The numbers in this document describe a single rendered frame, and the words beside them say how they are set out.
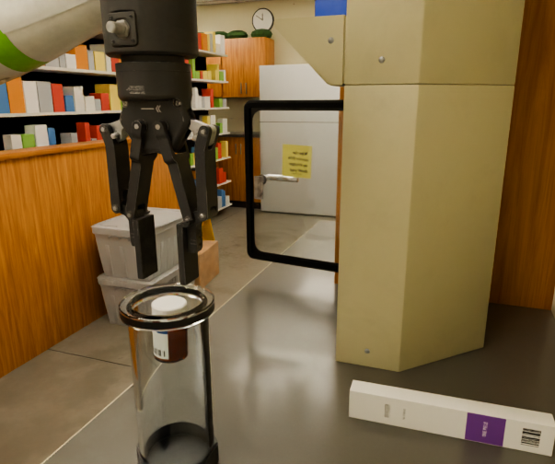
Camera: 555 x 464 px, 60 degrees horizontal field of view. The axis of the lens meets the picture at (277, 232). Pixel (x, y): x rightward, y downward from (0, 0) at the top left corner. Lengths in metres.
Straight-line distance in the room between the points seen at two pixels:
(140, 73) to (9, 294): 2.46
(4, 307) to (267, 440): 2.31
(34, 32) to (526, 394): 0.90
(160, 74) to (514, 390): 0.71
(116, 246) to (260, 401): 2.38
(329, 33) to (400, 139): 0.19
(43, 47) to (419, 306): 0.69
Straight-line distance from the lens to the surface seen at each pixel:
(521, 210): 1.16
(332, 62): 0.78
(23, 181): 2.88
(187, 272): 0.54
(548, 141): 1.14
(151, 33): 0.49
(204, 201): 0.50
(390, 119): 0.76
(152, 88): 0.50
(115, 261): 3.13
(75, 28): 0.75
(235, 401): 0.79
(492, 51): 0.86
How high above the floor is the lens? 1.39
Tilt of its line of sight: 15 degrees down
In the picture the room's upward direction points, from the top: straight up
